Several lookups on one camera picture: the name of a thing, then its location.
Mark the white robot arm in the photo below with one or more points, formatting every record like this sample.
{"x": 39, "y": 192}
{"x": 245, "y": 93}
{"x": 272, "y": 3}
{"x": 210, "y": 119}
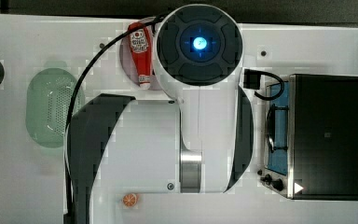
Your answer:
{"x": 198, "y": 138}

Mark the grey round plate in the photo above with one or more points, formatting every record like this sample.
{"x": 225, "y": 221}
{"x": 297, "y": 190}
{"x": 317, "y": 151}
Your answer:
{"x": 129, "y": 66}

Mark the red ketchup bottle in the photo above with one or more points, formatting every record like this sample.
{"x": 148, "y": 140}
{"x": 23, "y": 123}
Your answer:
{"x": 141, "y": 53}

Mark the orange slice toy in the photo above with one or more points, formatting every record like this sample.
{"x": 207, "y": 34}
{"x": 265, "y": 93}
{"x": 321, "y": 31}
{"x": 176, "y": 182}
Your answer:
{"x": 130, "y": 200}

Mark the green perforated colander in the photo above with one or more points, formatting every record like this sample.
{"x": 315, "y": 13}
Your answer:
{"x": 48, "y": 98}

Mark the black toaster oven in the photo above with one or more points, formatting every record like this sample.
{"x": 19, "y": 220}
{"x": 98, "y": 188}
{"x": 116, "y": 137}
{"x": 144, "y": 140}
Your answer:
{"x": 311, "y": 138}

